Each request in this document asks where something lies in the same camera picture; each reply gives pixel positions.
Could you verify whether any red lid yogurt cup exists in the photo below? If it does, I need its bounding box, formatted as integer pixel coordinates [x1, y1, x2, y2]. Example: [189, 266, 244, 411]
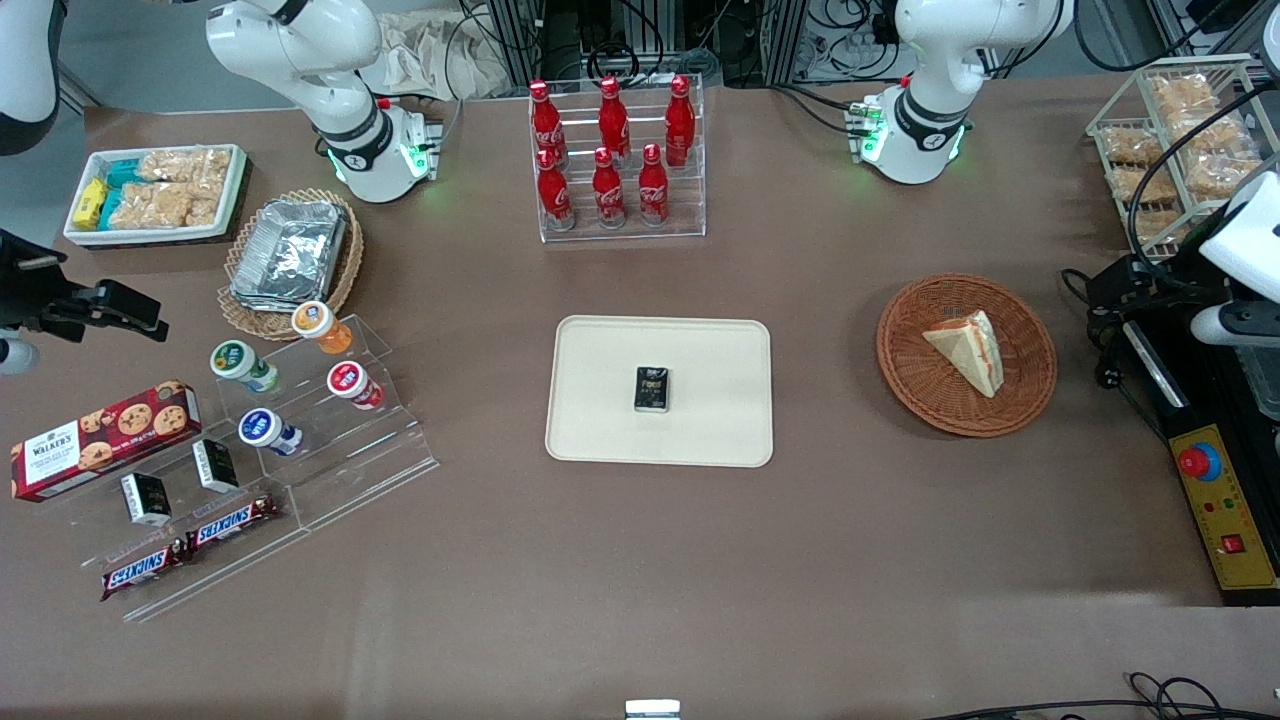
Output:
[326, 361, 385, 412]

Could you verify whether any clear acrylic stepped stand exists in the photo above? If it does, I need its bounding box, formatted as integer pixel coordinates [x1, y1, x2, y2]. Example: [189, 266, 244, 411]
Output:
[35, 425, 313, 624]
[213, 314, 442, 533]

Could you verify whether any blue lid yogurt cup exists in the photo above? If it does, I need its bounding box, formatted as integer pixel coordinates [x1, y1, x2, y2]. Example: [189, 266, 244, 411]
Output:
[237, 407, 304, 458]

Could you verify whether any aluminium equipment frame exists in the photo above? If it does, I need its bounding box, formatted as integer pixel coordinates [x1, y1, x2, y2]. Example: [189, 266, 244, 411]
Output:
[482, 0, 813, 89]

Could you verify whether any light tan wicker basket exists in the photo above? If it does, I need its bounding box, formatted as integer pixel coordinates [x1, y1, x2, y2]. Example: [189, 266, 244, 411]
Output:
[217, 187, 366, 344]

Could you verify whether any yellow emergency stop control box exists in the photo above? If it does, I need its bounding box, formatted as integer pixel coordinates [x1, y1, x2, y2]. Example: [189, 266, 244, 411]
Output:
[1167, 424, 1280, 608]

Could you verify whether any red cola bottle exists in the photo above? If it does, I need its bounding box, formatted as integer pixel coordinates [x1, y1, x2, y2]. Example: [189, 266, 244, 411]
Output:
[537, 148, 577, 232]
[528, 80, 564, 166]
[592, 147, 628, 230]
[598, 76, 632, 163]
[638, 143, 670, 227]
[665, 75, 697, 169]

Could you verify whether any bagged fried snack pack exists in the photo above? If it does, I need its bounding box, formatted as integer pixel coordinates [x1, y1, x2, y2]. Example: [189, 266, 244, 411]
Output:
[1128, 207, 1196, 244]
[1099, 124, 1167, 167]
[1148, 74, 1218, 118]
[1164, 110, 1253, 153]
[1184, 154, 1269, 201]
[1109, 165, 1182, 207]

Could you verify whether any black power cable with plug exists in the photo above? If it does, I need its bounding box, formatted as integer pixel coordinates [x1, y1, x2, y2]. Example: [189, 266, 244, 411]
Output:
[1059, 267, 1127, 392]

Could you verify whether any clear rice cracker pack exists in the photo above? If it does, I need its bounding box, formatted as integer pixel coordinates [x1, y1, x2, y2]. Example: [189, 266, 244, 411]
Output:
[114, 181, 223, 231]
[138, 147, 233, 185]

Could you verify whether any beige plastic tray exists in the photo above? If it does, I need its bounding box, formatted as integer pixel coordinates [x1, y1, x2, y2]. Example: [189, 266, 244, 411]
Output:
[545, 315, 775, 469]

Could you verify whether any black tabletop appliance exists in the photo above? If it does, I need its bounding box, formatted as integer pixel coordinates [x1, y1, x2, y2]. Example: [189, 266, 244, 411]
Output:
[1108, 300, 1280, 441]

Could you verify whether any red Walkers cookie box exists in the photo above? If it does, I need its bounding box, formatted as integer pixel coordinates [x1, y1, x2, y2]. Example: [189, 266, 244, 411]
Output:
[10, 379, 204, 504]

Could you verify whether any green lid yogurt cup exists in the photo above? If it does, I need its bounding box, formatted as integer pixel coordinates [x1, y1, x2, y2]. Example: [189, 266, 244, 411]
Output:
[209, 339, 282, 395]

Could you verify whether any Snickers chocolate bar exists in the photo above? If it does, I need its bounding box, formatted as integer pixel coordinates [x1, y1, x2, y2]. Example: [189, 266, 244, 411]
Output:
[99, 544, 193, 603]
[184, 494, 282, 552]

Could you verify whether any small black white box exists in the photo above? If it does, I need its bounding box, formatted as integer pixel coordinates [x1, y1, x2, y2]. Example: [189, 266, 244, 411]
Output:
[191, 439, 242, 495]
[119, 472, 174, 529]

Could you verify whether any white wire rack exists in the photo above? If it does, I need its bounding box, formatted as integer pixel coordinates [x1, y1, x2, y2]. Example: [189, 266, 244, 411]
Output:
[1085, 53, 1280, 266]

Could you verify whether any white rectangular snack tray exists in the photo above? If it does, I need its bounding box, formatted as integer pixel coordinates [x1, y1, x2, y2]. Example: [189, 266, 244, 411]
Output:
[62, 143, 250, 249]

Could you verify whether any stack of foil containers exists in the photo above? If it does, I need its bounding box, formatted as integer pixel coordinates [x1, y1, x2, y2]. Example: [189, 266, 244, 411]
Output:
[229, 199, 350, 312]

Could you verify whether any small black box gold print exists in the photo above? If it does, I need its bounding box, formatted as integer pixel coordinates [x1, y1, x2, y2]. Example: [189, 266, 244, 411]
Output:
[633, 366, 672, 414]

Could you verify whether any beige cloth bag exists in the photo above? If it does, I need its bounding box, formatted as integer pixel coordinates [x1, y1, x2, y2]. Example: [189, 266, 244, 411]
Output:
[372, 8, 513, 102]

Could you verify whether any brown round wicker basket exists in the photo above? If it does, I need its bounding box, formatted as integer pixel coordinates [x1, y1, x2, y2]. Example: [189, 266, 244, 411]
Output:
[876, 273, 1058, 439]

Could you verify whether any triangular sandwich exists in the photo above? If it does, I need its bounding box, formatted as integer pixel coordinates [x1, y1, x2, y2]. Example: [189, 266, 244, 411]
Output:
[921, 309, 1005, 399]

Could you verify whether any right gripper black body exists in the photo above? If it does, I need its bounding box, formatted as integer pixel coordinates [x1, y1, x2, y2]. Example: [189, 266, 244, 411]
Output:
[0, 230, 75, 333]

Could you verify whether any orange lid yogurt cup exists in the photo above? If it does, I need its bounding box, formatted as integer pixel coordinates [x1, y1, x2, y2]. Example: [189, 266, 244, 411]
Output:
[291, 300, 354, 357]

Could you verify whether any clear acrylic bottle rack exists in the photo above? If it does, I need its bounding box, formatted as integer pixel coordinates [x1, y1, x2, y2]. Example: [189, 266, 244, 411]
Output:
[528, 74, 708, 245]

